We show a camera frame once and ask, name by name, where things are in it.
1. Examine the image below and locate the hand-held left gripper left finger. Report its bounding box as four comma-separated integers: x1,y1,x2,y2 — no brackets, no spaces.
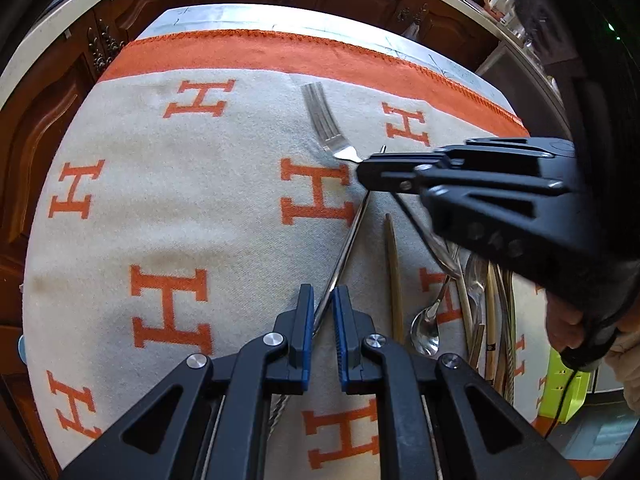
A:
60,284,316,480

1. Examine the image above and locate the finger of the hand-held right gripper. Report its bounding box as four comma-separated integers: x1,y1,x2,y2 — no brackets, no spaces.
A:
369,137,577,182
356,159,593,292

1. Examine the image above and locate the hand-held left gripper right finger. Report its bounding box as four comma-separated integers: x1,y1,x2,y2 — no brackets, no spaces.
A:
332,285,581,480

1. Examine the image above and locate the silver metal chopstick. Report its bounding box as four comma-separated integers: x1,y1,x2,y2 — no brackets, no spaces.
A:
267,145,388,441

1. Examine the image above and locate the brown wooden chopstick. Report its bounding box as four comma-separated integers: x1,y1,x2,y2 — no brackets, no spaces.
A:
384,213,405,346

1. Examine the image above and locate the silver metal fork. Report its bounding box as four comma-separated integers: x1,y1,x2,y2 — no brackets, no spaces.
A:
300,81,368,165

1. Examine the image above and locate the silver metal spoon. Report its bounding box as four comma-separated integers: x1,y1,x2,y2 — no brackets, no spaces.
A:
410,272,453,358

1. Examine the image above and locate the bundle of chopsticks and cutlery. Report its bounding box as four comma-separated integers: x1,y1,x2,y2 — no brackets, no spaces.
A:
429,232,520,406

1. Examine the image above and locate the green plastic cutlery tray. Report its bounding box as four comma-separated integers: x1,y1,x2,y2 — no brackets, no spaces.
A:
537,347,593,423

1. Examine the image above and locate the person's right hand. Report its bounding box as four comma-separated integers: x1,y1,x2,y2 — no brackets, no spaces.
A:
545,292,586,353

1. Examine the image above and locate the grey steel appliance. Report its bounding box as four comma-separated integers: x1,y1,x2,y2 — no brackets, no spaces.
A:
475,40,566,126

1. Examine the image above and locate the pink and white kettle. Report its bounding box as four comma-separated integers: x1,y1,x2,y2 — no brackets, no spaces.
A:
482,0,516,22

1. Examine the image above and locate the orange and beige printed blanket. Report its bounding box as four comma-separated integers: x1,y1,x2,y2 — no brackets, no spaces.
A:
22,30,541,480

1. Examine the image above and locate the pale plastic tablecloth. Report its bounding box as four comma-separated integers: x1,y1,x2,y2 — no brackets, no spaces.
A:
135,4,506,96

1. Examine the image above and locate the white kitchen countertop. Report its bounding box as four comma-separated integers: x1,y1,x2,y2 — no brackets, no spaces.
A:
0,0,563,111

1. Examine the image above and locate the black cable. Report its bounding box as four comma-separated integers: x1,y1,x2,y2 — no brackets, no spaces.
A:
544,367,588,437

